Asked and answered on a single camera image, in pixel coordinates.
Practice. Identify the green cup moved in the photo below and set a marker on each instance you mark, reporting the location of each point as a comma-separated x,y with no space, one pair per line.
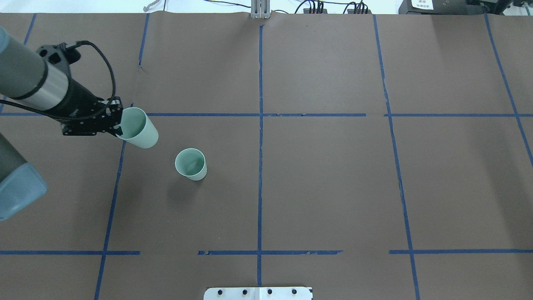
137,129

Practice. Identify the white pedestal column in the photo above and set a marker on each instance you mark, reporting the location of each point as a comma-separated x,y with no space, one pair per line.
259,293

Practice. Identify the green cup on table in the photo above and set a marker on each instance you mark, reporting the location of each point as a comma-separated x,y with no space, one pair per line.
191,163

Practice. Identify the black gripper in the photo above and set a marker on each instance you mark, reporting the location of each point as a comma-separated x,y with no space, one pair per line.
80,102

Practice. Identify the aluminium frame post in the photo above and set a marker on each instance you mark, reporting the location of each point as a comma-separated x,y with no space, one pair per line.
260,9

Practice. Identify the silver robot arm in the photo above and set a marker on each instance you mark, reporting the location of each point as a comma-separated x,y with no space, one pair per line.
41,82

